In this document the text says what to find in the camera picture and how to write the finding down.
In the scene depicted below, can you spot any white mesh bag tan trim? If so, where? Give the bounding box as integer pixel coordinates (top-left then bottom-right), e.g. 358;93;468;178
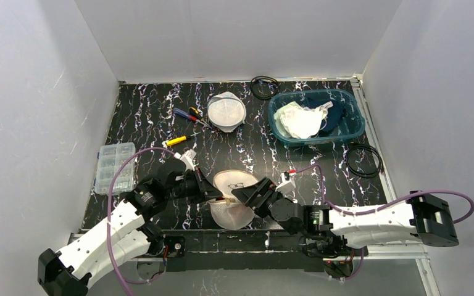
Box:
208;170;259;231

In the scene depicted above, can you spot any white mesh bag blue trim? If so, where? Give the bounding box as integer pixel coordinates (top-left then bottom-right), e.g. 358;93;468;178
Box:
207;92;247;133

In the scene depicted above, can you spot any white bra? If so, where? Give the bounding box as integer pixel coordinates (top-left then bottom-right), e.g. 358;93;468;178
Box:
273;102;331;139

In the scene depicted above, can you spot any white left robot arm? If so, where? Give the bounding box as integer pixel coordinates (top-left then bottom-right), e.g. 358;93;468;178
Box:
38;158;223;295

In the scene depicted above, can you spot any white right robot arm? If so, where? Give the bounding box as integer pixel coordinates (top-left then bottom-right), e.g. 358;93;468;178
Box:
230;173;459;259

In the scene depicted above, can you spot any dark blue bra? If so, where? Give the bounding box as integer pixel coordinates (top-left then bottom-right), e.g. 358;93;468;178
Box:
303;97;345;136

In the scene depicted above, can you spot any clear plastic screw box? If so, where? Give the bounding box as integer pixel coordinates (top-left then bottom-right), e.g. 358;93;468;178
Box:
93;142;136;195

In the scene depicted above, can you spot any teal plastic bin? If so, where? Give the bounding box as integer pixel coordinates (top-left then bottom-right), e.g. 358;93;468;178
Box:
268;89;365;147

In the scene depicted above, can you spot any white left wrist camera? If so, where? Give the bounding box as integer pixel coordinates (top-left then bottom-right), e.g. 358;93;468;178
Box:
174;149;196;170

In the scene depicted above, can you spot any yellow handled screwdriver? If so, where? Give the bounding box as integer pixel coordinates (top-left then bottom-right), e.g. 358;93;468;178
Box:
162;132;199;148

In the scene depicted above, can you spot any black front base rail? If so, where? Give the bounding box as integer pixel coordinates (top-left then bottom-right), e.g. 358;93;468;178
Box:
102;228;368;273

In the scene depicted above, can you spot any blue handled screwdriver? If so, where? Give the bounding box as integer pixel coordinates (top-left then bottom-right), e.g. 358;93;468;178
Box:
173;107;203;126

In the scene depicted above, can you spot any black orange handled screwdriver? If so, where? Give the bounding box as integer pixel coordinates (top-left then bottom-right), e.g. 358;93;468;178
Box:
188;107;210;128

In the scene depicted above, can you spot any black cable coil right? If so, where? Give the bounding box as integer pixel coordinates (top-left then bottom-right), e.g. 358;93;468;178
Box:
345;144;384;179

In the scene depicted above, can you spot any black cable coil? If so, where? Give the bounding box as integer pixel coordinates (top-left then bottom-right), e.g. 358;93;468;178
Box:
249;75;281;101
345;144;384;179

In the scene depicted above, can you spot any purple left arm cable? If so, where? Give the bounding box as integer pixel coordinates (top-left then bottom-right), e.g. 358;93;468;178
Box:
106;147;181;296

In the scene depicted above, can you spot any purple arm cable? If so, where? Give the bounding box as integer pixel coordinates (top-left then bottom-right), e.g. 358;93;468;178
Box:
106;147;181;296
294;164;474;282

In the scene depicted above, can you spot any black cable coil back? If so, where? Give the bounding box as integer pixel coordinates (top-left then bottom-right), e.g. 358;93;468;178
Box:
249;75;281;101

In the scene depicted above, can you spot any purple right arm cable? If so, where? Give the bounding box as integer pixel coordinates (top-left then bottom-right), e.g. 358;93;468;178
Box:
294;164;474;282

